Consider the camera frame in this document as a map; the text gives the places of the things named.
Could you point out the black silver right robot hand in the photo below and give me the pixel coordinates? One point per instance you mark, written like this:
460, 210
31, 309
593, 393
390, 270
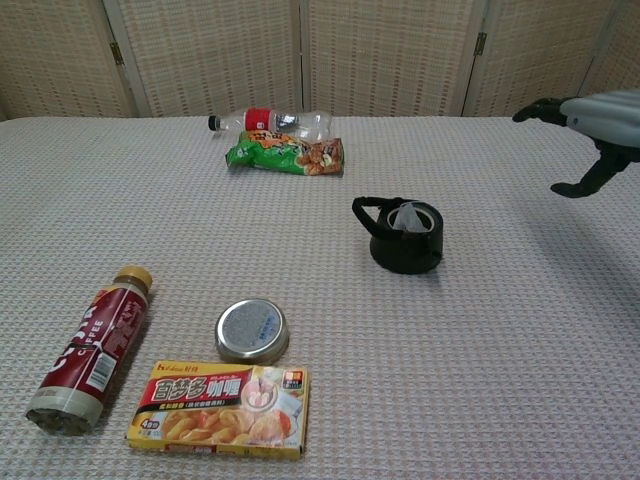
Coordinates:
610, 120

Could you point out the woven folding screen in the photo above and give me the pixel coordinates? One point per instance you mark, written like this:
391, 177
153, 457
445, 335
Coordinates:
210, 55

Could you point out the green snack bag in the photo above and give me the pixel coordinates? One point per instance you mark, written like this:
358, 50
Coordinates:
280, 155

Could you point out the yellow curry box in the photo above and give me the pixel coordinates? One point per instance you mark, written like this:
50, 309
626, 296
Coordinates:
220, 410

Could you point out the black teapot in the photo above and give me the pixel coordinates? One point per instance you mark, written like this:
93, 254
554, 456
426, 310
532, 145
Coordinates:
400, 255

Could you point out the beige woven tablecloth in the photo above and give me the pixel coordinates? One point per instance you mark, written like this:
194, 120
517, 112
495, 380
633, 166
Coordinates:
450, 350

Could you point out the round silver metal tin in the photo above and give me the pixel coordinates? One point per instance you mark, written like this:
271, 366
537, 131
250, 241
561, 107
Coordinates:
250, 327

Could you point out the clear plastic bottle red label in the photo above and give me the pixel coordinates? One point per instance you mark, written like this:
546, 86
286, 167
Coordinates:
260, 120

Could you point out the grey pyramid tea bag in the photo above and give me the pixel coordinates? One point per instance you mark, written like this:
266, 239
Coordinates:
407, 220

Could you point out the red coffee bottle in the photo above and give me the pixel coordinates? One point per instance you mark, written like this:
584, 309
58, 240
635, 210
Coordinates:
95, 345

